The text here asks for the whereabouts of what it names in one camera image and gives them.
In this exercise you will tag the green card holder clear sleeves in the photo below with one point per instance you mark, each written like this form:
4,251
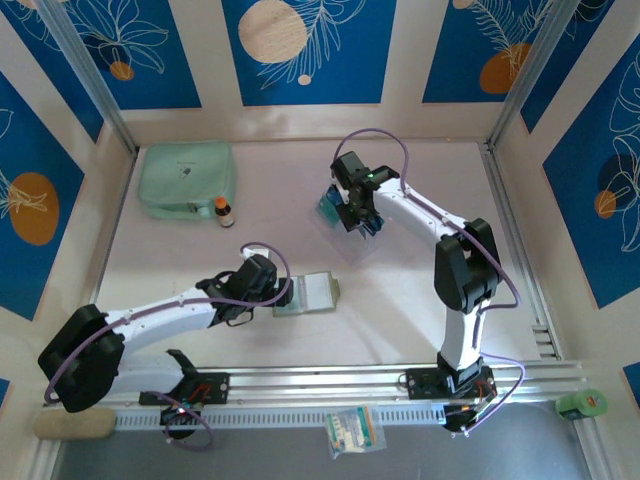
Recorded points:
317,292

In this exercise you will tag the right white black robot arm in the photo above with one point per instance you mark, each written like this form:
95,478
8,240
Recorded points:
425,210

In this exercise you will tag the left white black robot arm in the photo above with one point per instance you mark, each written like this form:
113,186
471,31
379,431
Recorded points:
160,315

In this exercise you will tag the dark blue credit card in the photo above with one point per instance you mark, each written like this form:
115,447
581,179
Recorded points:
327,207
376,226

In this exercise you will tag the small brown bottle orange cap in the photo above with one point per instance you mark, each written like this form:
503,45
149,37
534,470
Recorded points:
225,215

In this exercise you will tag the mint green zip pouch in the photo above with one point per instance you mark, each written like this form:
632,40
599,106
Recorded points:
185,175

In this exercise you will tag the clear plastic bag with items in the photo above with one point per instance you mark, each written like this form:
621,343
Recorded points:
355,430

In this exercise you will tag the black electronics board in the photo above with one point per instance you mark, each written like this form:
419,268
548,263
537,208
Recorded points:
460,417
177,412

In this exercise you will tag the beige foam block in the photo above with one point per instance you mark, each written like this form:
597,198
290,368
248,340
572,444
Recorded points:
75,424

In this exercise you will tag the green tape roll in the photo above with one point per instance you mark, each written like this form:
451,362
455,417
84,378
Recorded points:
582,404

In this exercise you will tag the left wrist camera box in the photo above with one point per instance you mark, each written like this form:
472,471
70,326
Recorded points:
256,253

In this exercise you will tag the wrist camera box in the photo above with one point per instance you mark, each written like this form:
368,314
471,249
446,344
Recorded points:
256,253
337,189

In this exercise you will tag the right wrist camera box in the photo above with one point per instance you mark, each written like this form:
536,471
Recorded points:
337,189

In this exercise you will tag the long aluminium base rail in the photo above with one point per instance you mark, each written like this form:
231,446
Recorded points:
320,380

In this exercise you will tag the aluminium side rail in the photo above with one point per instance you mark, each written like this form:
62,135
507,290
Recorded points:
520,250
111,235

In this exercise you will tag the aluminium frame post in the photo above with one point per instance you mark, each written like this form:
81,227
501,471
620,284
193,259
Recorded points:
530,75
595,450
91,75
45,462

